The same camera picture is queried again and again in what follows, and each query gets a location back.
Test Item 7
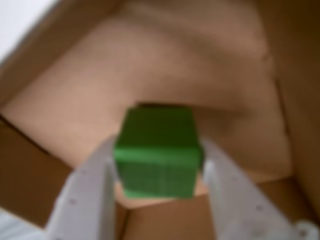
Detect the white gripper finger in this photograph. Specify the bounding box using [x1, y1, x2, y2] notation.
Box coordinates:
[47, 138, 116, 240]
[199, 138, 295, 240]

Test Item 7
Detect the green cube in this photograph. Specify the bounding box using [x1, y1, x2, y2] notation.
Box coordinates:
[112, 106, 202, 200]

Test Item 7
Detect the brown cardboard box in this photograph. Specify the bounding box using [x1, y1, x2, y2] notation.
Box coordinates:
[0, 0, 320, 240]

